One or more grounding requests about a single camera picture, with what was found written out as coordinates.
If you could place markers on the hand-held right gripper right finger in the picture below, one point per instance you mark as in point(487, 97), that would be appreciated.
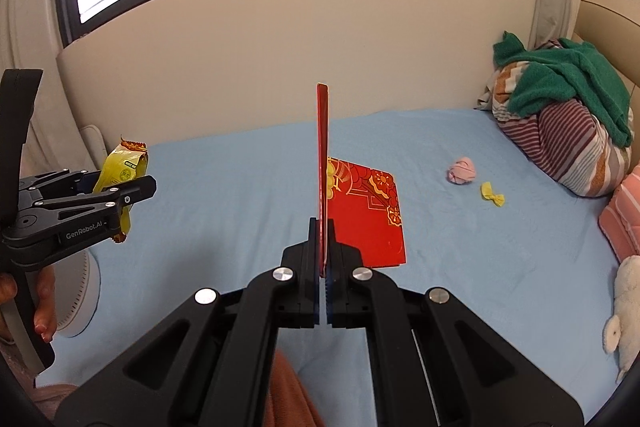
point(385, 312)

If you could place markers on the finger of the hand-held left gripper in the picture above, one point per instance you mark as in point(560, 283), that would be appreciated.
point(140, 188)
point(60, 182)

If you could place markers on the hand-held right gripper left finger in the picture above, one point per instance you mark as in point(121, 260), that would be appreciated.
point(260, 307)

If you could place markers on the yellow snack wrapper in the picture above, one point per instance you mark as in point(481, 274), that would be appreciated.
point(122, 164)

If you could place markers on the red card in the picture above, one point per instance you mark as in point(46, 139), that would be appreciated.
point(365, 212)

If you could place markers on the person's left hand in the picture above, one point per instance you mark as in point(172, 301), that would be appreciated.
point(46, 302)

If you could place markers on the white round appliance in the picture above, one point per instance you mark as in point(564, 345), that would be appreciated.
point(80, 297)

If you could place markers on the light blue bed sheet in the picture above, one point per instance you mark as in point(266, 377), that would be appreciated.
point(225, 187)

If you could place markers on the yellow bow-shaped wrapper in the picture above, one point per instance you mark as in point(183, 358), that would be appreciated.
point(492, 194)

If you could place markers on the pink balled sock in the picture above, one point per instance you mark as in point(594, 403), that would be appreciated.
point(461, 170)

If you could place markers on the white plush toy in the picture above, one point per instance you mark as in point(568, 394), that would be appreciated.
point(625, 307)

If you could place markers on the striped fabric bundle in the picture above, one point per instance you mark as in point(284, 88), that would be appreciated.
point(565, 142)

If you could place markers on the pink striped quilt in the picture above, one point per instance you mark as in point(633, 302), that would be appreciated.
point(622, 217)

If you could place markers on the green knitted towel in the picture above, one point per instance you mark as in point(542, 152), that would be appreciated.
point(565, 77)

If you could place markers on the beige padded headboard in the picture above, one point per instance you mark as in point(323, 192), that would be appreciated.
point(610, 37)

